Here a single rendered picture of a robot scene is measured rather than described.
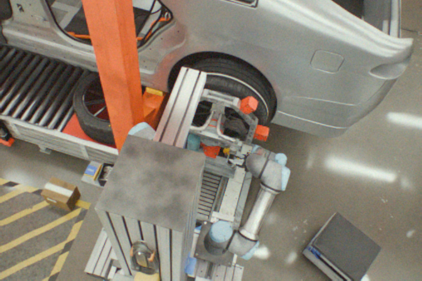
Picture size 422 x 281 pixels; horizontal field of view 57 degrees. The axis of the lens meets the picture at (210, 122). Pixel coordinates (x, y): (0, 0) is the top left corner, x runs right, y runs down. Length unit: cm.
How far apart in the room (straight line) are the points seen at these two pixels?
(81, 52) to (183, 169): 201
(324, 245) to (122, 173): 210
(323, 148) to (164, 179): 278
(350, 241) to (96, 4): 233
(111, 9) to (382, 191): 285
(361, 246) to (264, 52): 160
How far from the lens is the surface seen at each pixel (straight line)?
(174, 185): 111
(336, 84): 246
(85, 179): 294
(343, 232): 309
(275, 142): 367
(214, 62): 258
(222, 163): 321
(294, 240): 332
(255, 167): 202
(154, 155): 116
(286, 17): 219
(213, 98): 243
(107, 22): 182
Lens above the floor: 304
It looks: 56 degrees down
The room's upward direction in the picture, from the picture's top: 8 degrees clockwise
